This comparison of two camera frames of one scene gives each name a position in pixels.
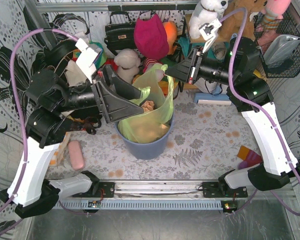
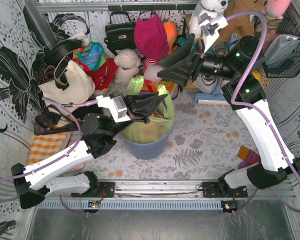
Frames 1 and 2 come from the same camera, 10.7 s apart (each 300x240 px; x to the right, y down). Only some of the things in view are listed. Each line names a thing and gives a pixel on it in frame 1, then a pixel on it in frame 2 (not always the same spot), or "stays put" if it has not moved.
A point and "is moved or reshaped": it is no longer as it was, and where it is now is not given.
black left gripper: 100,97 -> 130,110
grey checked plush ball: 220,50 stays put
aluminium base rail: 149,195 stays put
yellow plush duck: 256,73 stays put
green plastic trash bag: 153,125 is moved or reshaped
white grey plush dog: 205,11 stays put
